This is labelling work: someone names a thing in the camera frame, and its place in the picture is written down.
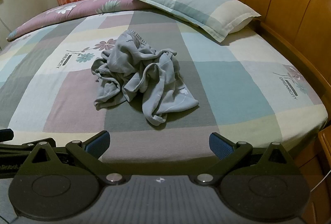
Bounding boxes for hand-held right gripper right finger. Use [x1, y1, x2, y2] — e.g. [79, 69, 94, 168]
[194, 132, 295, 186]

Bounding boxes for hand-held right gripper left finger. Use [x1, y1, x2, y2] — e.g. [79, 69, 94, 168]
[24, 130, 125, 186]

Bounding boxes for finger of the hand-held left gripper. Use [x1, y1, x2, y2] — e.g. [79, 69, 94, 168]
[0, 129, 14, 140]
[0, 142, 37, 157]

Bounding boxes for grey printed pants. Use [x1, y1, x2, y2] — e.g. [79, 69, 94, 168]
[91, 29, 199, 126]

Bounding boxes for wooden nightstand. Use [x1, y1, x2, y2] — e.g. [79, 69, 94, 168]
[317, 128, 331, 180]

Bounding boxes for pink floral quilt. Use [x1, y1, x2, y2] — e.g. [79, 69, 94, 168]
[6, 0, 153, 42]

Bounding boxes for large checked pillow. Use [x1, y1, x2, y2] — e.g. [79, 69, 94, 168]
[131, 0, 261, 43]

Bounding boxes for wooden bed headboard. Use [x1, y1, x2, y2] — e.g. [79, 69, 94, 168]
[208, 0, 331, 116]

